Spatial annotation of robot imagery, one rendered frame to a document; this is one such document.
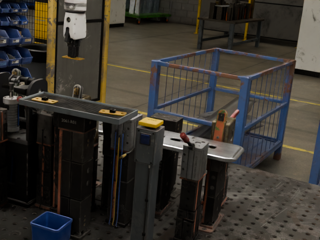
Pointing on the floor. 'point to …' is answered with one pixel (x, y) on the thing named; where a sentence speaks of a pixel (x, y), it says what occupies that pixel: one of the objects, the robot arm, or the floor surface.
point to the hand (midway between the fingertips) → (73, 51)
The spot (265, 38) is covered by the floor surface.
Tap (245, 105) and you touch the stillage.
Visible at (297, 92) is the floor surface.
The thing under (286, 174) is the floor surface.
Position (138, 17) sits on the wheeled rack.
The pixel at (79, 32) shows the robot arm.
